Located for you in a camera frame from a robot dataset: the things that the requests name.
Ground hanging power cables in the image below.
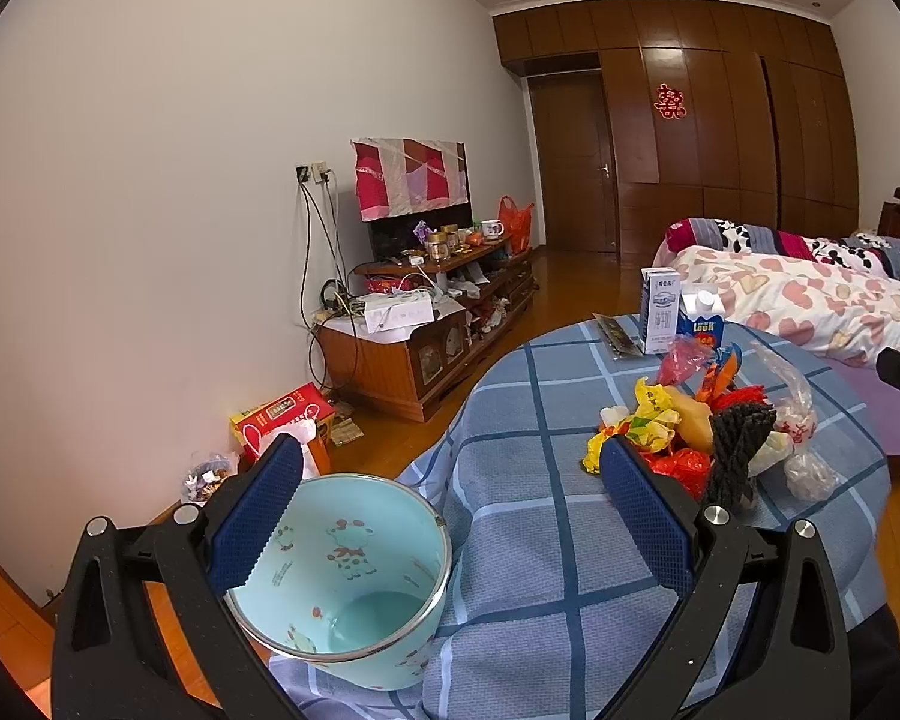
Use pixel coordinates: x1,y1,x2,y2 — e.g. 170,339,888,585
297,177,362,392

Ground clear plastic bag white red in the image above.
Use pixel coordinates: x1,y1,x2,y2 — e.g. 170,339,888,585
748,341,839,502

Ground brown wooden wardrobe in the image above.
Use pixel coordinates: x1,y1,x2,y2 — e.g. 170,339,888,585
494,0,860,265

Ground bed with heart quilt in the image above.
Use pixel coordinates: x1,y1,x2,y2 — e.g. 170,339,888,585
653,188,900,367

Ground white blue milk carton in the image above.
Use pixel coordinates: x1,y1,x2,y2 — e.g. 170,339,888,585
639,266,681,355

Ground small blue juice carton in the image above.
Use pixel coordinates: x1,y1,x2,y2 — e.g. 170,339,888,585
676,284,727,349

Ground pink clear plastic bag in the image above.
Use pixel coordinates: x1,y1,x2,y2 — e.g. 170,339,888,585
656,335,713,387

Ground wooden TV cabinet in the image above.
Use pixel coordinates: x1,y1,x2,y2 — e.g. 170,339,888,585
317,238,538,422

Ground bag of small trash on floor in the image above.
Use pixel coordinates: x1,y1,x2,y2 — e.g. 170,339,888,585
180,452,238,505

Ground television with patchwork cover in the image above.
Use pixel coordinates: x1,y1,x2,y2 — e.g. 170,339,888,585
352,138,473,260

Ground white mug on cabinet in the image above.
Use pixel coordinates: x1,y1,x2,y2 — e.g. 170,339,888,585
481,220,504,241

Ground light blue cartoon trash bin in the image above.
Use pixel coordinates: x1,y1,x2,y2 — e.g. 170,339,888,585
226,475,452,691

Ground yellow sponge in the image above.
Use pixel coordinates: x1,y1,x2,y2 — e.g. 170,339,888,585
665,385,713,455

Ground metallic flat packet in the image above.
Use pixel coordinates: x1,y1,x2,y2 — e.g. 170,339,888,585
593,314,642,359

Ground red double happiness decoration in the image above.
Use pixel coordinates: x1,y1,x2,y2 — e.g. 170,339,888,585
653,83,688,121

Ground orange paper bag white insert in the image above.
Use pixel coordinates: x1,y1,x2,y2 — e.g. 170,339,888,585
286,419,331,479

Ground wooden door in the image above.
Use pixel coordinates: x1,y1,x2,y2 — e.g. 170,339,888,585
528,71,617,255

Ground yellow plastic bag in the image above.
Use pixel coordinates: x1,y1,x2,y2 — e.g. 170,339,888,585
580,377,681,476

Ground red gift box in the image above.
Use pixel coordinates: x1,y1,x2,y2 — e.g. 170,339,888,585
229,383,336,463

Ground wall power socket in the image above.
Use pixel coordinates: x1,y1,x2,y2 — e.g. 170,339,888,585
295,161,331,185

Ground orange plastic bag by door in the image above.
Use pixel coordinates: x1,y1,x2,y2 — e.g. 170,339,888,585
497,195,535,255

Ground black mesh scrubber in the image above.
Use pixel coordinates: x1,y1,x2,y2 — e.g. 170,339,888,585
702,401,777,511

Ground white box on cabinet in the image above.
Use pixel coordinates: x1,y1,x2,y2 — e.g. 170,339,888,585
364,289,434,335

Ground blue plaid table cloth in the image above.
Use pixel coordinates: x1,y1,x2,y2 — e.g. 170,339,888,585
269,320,891,718

